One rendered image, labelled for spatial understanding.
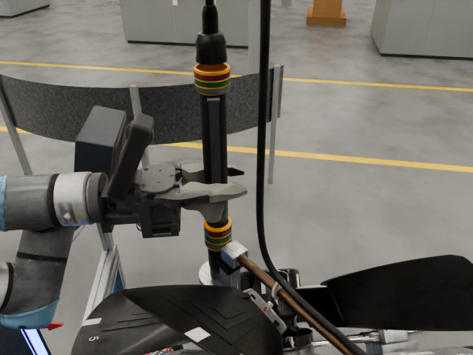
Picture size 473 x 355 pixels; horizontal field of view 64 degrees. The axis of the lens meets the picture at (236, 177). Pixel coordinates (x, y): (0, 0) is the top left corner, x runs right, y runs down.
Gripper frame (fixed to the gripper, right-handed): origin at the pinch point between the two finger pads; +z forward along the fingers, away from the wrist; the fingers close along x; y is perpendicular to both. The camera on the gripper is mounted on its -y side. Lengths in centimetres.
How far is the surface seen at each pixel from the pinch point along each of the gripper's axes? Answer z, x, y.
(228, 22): 41, -608, 106
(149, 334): -15.9, 3.4, 29.8
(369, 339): 25.9, 2.7, 38.8
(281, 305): 7.3, 3.0, 25.3
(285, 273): 8.7, -1.3, 22.2
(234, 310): -1.5, 12.0, 13.6
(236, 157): 21, -251, 148
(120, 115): -33, -78, 25
